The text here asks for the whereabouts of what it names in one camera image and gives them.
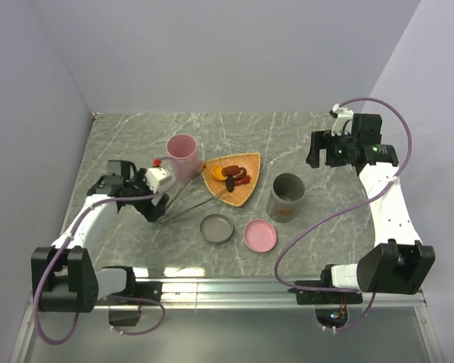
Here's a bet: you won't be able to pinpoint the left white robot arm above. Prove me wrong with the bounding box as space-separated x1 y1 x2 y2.
31 159 173 313

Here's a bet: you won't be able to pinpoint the metal tongs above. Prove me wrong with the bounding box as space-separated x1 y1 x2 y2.
159 163 227 224

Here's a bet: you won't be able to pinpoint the brown sausage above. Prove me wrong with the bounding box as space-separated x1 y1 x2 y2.
221 165 241 177

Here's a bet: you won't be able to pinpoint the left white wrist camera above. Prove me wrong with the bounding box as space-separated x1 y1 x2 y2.
145 159 173 194

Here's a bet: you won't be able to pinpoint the grey round lid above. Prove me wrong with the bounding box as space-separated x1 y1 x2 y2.
200 214 234 244

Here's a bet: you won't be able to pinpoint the tall grey container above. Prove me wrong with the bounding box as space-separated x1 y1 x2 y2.
266 172 305 223

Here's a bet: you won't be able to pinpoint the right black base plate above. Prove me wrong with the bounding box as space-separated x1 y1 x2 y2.
289 288 363 306

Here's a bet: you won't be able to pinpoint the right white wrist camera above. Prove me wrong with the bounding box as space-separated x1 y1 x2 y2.
330 104 354 136

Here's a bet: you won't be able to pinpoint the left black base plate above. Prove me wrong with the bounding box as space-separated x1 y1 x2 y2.
99 281 163 306

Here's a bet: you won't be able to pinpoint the dark octopus tentacle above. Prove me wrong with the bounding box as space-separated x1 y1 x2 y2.
238 167 247 179

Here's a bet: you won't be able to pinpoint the woven bamboo tray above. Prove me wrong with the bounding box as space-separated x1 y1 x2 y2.
202 152 261 207

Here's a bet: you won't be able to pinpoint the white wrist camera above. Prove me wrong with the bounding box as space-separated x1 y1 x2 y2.
330 104 354 136
145 159 173 194

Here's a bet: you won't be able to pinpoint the tall pink cup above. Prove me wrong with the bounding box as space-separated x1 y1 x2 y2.
166 134 201 184

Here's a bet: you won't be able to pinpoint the red chicken drumstick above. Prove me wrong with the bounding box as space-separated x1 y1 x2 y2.
235 175 251 186

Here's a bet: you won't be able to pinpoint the aluminium mounting rail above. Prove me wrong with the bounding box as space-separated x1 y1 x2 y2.
11 277 443 362

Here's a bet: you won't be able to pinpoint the black sea cucumber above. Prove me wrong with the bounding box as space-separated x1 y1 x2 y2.
225 176 235 193

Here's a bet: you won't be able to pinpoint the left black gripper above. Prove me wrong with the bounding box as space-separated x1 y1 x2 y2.
124 168 169 221

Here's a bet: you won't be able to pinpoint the pink round lid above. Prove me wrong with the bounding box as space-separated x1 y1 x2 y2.
244 219 277 253

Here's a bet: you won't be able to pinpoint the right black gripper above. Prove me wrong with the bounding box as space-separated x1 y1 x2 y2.
305 129 357 168

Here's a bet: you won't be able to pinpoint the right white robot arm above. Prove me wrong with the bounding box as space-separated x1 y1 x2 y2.
306 107 435 303

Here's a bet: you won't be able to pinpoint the orange egg yolk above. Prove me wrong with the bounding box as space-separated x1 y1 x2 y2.
211 166 227 182

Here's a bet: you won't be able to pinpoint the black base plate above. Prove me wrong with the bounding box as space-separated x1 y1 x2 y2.
99 281 163 306
289 288 363 306

